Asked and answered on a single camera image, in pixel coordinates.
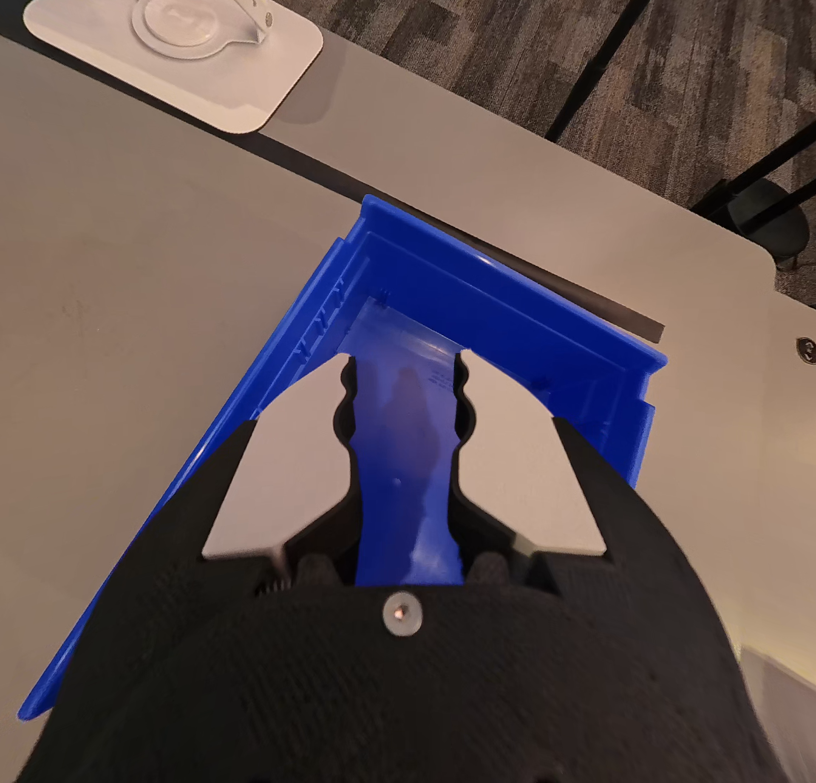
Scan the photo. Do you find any blue plastic bin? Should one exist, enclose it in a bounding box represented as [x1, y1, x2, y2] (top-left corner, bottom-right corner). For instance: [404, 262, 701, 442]
[18, 195, 668, 723]

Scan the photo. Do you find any black framed sign stand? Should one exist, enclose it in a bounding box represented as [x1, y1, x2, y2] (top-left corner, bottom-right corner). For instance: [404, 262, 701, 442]
[545, 0, 673, 143]
[691, 133, 816, 217]

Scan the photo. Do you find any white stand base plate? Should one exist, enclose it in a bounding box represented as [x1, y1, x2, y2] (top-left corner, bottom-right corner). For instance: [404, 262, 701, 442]
[23, 0, 324, 135]

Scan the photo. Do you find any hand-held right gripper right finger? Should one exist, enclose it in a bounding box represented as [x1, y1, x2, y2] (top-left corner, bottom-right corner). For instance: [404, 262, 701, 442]
[449, 350, 608, 561]

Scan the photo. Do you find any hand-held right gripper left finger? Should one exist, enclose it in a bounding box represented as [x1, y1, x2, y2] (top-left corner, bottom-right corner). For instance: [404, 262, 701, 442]
[202, 354, 363, 561]

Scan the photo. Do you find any black strip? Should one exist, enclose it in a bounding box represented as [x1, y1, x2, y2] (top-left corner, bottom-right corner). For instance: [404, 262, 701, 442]
[0, 21, 665, 344]

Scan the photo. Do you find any black pole with round base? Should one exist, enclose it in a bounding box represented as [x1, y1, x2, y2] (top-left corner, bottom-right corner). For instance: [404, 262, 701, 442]
[739, 181, 812, 263]

